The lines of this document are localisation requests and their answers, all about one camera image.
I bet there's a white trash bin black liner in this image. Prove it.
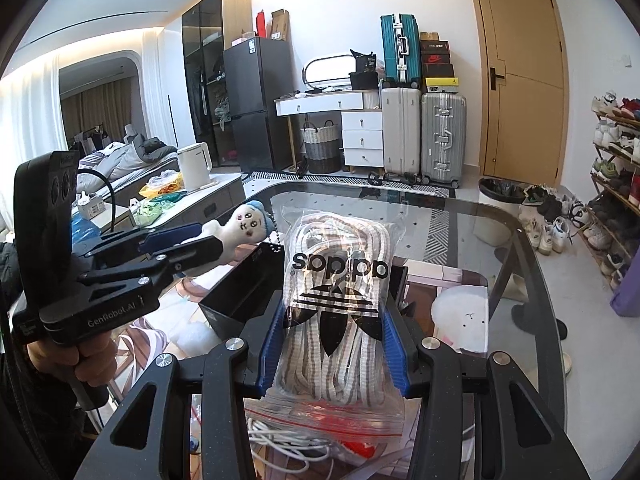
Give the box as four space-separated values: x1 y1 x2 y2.
473 177 525 247

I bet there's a wooden shoe rack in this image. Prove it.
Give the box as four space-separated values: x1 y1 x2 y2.
582 91 639 289

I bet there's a purple bag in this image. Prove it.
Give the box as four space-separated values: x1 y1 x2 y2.
610 252 640 318

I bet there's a woven laundry basket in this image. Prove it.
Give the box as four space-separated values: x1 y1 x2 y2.
300 119 342 174

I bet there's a white electric kettle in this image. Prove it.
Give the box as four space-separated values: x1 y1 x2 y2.
177 142 213 191

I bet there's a white cable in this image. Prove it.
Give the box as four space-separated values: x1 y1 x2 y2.
246 416 334 466

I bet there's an adidas bag of laces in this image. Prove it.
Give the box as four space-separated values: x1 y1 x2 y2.
274 210 405 408

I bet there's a black cardboard box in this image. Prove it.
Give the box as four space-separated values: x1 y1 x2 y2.
200 243 382 354

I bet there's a tall dark glass cabinet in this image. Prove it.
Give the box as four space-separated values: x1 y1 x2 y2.
181 0 253 167

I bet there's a silver suitcase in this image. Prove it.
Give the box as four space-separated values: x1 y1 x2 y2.
421 92 466 188

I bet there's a grey side cabinet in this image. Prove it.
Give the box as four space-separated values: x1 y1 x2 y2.
98 171 246 233

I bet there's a wooden door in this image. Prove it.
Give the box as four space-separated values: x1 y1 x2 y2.
473 0 570 186

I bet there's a white suitcase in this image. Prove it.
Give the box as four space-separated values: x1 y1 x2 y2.
381 88 421 176

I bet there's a white plush doll blue hat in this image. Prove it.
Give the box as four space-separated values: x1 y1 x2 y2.
184 200 274 276

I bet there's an oval black frame mirror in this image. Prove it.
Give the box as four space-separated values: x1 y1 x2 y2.
302 54 356 91

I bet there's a black bag on desk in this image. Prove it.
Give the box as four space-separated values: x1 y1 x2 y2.
349 50 378 90

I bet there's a black refrigerator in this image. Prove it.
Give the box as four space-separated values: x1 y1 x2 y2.
224 37 294 172

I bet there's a stack of shoe boxes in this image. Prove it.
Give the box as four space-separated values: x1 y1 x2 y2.
419 32 459 93

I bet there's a teal suitcase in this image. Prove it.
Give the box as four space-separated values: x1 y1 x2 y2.
381 13 422 89

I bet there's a person's left hand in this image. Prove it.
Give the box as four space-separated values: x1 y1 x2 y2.
26 333 117 387

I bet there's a white desk with drawers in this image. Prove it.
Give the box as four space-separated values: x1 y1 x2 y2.
274 90 384 171

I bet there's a white foam piece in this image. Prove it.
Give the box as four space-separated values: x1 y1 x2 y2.
431 285 489 356

